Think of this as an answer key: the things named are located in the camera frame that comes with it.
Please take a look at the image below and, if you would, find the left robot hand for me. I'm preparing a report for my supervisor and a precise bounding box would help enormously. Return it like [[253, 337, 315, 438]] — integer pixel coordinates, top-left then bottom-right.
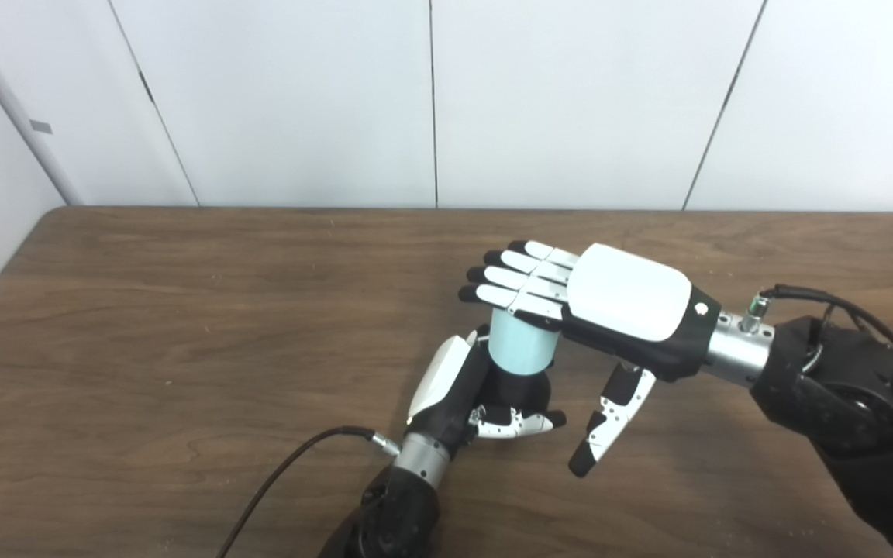
[[404, 325, 567, 458]]

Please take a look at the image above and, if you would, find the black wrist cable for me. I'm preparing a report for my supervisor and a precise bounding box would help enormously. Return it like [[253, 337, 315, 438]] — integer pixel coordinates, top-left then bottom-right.
[[741, 284, 893, 365], [216, 426, 401, 558]]

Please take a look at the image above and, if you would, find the light blue cylinder cup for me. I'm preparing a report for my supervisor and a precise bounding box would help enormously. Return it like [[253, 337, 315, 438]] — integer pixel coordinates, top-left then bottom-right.
[[488, 308, 562, 376]]

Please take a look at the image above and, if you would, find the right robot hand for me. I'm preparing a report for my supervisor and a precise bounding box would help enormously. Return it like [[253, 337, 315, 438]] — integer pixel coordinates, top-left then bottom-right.
[[458, 240, 722, 478]]

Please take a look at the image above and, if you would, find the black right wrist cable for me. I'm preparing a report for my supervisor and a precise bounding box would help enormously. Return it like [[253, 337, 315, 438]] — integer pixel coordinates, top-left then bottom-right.
[[741, 284, 893, 365]]

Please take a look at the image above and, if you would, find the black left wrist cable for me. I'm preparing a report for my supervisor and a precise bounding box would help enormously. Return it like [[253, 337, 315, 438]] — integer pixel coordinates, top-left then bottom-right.
[[216, 426, 401, 558]]

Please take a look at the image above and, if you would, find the black nozzle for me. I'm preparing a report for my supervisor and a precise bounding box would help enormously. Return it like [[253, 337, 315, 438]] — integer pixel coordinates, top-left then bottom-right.
[[479, 364, 554, 419]]

